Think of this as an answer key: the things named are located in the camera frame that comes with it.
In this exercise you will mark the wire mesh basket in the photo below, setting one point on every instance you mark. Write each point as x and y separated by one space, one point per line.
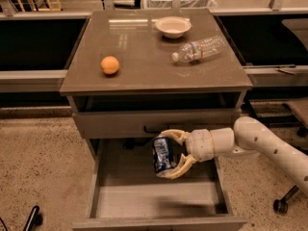
183 4

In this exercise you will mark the grey drawer cabinet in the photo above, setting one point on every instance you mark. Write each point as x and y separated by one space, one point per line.
146 79

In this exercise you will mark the black chair leg bottom left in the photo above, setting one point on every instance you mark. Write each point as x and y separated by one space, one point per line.
34 219

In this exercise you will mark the closed grey top drawer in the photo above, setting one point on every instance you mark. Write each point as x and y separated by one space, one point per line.
129 124

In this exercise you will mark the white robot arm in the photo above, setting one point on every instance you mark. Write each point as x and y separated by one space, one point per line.
175 151

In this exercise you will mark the orange fruit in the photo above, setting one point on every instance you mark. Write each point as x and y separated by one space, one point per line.
110 65

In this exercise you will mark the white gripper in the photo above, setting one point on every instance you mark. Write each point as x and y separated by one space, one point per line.
199 145

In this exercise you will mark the open grey middle drawer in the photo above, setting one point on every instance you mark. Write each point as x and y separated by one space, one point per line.
126 195

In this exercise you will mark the black office chair base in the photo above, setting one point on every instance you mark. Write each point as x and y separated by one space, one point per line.
252 134

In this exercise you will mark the blue pepsi can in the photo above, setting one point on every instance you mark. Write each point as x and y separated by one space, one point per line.
163 159

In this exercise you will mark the clear plastic water bottle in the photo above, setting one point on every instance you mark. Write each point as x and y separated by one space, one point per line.
198 50

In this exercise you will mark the white paper bowl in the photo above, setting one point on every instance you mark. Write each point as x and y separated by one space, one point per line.
173 27

